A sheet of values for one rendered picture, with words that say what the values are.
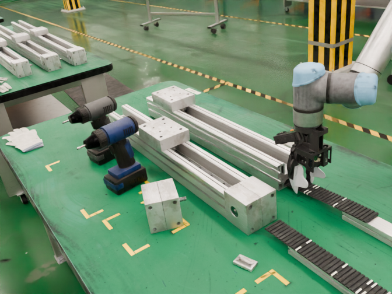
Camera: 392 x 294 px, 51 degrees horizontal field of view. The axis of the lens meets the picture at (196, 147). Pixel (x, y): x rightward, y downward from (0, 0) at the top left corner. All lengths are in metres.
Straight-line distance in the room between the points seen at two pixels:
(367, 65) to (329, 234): 0.44
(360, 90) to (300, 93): 0.13
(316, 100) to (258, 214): 0.32
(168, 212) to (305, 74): 0.49
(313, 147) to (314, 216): 0.18
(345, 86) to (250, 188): 0.34
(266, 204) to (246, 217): 0.07
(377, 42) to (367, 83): 0.17
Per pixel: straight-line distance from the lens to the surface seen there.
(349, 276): 0.94
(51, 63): 2.83
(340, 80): 1.03
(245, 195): 1.05
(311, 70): 1.02
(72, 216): 1.28
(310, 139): 1.09
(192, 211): 1.17
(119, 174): 1.28
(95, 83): 2.81
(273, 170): 1.20
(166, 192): 1.10
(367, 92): 1.02
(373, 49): 1.16
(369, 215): 1.10
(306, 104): 1.04
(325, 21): 4.35
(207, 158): 1.24
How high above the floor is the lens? 1.48
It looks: 28 degrees down
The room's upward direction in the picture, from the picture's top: 8 degrees counter-clockwise
